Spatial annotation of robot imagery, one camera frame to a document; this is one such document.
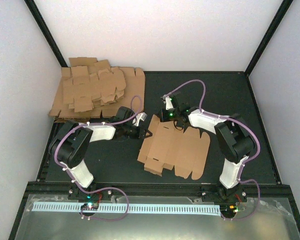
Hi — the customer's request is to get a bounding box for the brown cardboard box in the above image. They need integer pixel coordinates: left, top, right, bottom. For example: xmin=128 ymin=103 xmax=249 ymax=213
xmin=137 ymin=115 xmax=211 ymax=180

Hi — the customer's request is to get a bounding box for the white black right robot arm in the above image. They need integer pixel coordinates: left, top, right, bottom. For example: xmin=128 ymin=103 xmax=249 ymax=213
xmin=156 ymin=106 xmax=261 ymax=202

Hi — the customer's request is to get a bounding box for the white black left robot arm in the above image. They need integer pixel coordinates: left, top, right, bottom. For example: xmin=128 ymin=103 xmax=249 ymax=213
xmin=48 ymin=106 xmax=152 ymax=200

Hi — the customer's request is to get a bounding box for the stack of flat cardboard blanks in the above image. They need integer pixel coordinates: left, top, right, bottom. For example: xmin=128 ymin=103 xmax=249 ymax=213
xmin=49 ymin=57 xmax=146 ymax=121

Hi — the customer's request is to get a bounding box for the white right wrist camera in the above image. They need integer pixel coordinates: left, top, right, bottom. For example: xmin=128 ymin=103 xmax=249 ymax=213
xmin=162 ymin=94 xmax=178 ymax=110

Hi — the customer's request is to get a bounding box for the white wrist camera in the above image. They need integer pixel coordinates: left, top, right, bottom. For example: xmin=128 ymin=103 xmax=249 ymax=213
xmin=162 ymin=94 xmax=178 ymax=110
xmin=132 ymin=112 xmax=147 ymax=127

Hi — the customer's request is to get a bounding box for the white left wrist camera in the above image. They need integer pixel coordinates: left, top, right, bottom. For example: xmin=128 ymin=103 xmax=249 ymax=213
xmin=132 ymin=112 xmax=147 ymax=127

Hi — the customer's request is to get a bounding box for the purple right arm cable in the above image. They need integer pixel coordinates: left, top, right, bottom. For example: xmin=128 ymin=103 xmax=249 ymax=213
xmin=162 ymin=79 xmax=262 ymax=222

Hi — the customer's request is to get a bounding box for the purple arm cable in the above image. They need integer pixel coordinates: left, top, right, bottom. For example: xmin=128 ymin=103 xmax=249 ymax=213
xmin=54 ymin=94 xmax=144 ymax=223
xmin=162 ymin=79 xmax=262 ymax=222

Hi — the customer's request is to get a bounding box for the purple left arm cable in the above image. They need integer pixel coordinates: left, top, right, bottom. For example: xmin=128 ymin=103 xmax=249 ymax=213
xmin=54 ymin=94 xmax=144 ymax=223

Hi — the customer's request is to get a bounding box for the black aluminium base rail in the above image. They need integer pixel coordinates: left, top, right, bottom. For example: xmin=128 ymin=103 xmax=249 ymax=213
xmin=27 ymin=181 xmax=291 ymax=201

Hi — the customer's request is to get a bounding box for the white slotted cable duct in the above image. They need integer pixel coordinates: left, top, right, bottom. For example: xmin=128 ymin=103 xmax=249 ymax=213
xmin=31 ymin=202 xmax=221 ymax=217

